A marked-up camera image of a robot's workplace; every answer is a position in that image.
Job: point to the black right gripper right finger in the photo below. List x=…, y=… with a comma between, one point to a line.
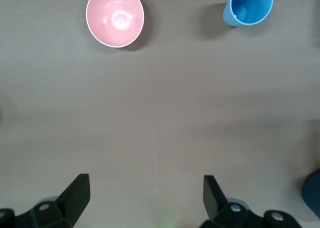
x=215, y=198

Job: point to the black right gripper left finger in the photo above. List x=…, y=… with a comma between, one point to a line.
x=75, y=195

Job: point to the pink bowl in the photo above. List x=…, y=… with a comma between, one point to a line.
x=115, y=18

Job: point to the dark cup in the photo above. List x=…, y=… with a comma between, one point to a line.
x=312, y=193

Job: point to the brown table cover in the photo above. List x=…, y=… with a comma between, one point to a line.
x=160, y=100

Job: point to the blue ribbed cup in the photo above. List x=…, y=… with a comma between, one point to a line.
x=250, y=5

